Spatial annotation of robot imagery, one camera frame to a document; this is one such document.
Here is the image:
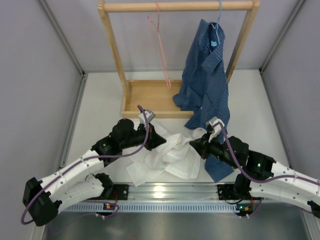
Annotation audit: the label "wooden clothes rack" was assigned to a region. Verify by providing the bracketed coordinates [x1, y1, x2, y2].
[97, 0, 260, 119]

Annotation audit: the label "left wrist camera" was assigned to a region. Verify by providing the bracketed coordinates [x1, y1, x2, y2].
[138, 109, 156, 125]

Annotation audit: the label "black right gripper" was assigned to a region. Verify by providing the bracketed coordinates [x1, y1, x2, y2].
[189, 131, 239, 170]

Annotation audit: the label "right aluminium frame post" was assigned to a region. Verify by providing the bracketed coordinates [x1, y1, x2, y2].
[258, 0, 311, 196]

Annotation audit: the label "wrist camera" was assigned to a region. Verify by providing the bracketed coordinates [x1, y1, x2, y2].
[138, 109, 156, 125]
[205, 116, 225, 143]

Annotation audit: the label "blue wire hanger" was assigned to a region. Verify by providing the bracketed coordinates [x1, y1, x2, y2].
[211, 0, 223, 45]

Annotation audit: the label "pink wire hanger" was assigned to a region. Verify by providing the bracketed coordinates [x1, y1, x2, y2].
[147, 1, 172, 90]

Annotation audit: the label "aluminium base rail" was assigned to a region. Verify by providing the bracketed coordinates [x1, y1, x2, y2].
[42, 181, 311, 201]

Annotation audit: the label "grey slotted cable duct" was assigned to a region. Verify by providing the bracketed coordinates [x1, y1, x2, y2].
[64, 201, 252, 214]

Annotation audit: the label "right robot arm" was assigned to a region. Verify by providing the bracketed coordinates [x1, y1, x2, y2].
[189, 133, 320, 218]

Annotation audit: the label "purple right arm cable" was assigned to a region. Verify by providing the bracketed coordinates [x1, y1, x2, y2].
[212, 120, 320, 186]

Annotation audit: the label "white shirt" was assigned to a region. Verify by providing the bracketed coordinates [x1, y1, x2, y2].
[126, 122, 206, 187]

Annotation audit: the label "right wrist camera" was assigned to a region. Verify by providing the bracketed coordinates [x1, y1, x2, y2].
[205, 116, 225, 143]

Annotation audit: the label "aluminium frame post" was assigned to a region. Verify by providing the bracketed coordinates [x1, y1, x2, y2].
[36, 0, 88, 169]
[258, 0, 311, 196]

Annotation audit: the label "left aluminium frame post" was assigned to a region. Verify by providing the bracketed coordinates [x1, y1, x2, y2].
[36, 0, 88, 169]

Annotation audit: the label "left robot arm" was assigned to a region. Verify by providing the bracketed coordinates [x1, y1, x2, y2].
[21, 118, 167, 227]

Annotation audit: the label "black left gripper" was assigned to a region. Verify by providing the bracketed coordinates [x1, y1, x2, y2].
[120, 121, 167, 151]

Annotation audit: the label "blue checked shirt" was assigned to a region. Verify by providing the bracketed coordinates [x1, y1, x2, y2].
[172, 18, 235, 183]

